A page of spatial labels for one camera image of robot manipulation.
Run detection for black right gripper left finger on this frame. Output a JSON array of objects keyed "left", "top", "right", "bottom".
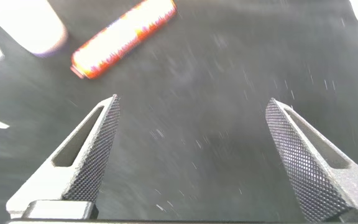
[{"left": 6, "top": 94, "right": 121, "bottom": 220}]

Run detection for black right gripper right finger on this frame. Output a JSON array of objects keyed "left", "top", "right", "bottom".
[{"left": 265, "top": 97, "right": 358, "bottom": 223}]

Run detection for orange sausage stick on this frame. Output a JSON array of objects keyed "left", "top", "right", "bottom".
[{"left": 70, "top": 0, "right": 178, "bottom": 80}]

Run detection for purple trash bag roll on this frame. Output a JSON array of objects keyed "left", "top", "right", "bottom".
[{"left": 0, "top": 0, "right": 69, "bottom": 58}]

